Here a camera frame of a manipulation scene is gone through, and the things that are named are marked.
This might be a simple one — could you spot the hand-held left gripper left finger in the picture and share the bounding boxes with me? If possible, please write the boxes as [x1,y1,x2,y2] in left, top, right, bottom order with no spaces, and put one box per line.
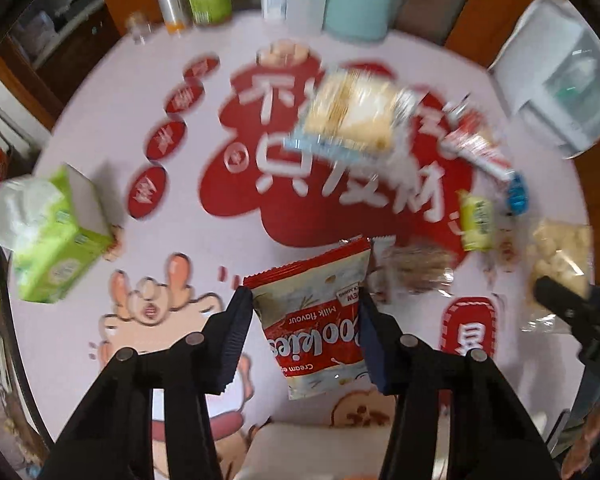
[37,286,255,480]

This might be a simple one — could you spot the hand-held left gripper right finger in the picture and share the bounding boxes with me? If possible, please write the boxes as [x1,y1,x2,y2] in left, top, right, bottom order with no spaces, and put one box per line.
[358,290,563,480]

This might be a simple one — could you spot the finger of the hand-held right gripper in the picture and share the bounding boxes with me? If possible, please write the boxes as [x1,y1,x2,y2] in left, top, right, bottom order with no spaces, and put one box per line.
[534,275,600,386]

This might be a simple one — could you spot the clear bag of pale puffs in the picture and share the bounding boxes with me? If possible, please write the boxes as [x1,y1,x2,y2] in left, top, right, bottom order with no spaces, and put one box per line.
[522,217,593,333]

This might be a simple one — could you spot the red and white cookie packet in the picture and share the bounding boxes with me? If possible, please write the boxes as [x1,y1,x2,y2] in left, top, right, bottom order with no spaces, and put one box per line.
[242,237,373,401]

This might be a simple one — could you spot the clear bag of red-brown snacks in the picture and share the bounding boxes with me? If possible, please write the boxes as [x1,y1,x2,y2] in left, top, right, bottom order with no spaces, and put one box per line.
[375,242,456,301]

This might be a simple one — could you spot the white snack packet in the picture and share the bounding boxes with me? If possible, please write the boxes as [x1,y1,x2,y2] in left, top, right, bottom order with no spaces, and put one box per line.
[371,235,397,261]

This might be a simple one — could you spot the blue snack packet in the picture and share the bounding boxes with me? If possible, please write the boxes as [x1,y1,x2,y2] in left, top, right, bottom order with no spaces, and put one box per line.
[506,170,531,217]

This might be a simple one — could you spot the yellow green snack packet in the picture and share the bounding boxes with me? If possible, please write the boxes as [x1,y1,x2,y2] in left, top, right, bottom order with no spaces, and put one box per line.
[457,190,496,253]

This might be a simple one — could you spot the dark red picture snack packet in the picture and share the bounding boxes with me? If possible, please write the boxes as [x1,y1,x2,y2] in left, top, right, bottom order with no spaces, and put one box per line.
[440,105,513,181]

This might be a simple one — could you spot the clear bag of square crackers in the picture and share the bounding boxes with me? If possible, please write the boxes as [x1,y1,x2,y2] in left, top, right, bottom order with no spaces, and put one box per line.
[285,66,421,161]

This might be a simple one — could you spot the green tissue box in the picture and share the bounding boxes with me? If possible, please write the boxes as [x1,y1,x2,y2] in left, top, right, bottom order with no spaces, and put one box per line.
[0,162,118,306]

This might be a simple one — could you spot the white bottle steriliser cabinet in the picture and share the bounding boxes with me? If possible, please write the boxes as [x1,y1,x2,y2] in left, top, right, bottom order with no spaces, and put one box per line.
[487,0,600,161]

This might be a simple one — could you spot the small glass jar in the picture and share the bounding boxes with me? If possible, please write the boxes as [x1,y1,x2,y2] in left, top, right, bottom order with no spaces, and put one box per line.
[125,12,153,46]

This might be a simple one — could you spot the wooden kitchen cabinet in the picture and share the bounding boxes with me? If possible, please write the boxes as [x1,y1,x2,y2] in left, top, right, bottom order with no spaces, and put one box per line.
[10,0,121,86]

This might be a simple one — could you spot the spice jar with orange contents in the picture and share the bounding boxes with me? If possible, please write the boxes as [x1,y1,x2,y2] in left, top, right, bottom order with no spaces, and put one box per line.
[157,0,188,36]

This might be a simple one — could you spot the teal canister with brown lid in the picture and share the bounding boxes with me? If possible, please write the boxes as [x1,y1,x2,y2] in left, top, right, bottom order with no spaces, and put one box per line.
[322,0,396,43]

